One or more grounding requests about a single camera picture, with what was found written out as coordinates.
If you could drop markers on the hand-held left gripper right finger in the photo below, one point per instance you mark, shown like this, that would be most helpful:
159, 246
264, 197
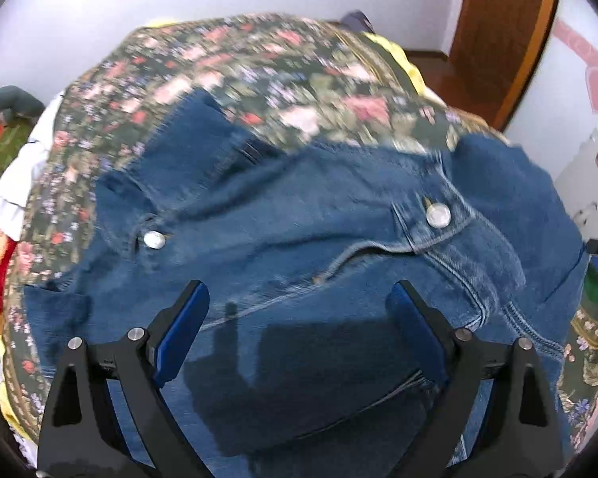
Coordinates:
413, 328

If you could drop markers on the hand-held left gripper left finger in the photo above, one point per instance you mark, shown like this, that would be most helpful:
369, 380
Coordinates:
179, 338

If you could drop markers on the blue denim jeans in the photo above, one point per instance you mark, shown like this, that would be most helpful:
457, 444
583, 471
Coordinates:
304, 209

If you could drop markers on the white folding panel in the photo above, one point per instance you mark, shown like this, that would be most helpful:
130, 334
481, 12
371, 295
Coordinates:
590, 174

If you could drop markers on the white ruffled cloth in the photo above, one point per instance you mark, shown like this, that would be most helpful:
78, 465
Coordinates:
15, 174

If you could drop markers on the wooden door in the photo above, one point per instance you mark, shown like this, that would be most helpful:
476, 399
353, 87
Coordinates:
503, 35

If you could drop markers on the green cloth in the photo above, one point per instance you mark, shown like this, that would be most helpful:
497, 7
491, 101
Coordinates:
7, 164

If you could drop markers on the floral bed blanket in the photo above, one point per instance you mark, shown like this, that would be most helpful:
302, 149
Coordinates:
279, 69

